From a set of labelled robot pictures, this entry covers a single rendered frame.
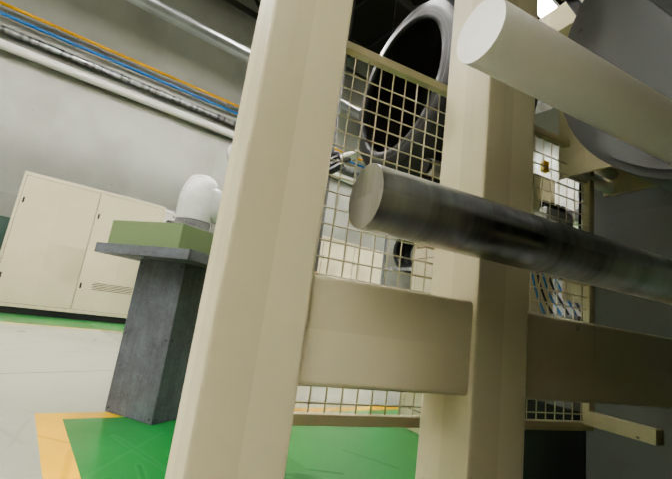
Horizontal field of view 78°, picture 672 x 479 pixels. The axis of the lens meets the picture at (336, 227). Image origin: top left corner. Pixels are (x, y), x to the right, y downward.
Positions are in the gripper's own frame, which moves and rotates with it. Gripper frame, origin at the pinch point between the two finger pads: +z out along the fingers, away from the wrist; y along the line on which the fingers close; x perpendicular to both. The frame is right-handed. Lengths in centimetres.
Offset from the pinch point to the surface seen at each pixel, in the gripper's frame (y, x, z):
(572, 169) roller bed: 41, 6, 57
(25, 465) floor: 83, 12, -97
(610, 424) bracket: 94, -14, 42
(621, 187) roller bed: 41, -7, 70
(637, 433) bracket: 97, -11, 46
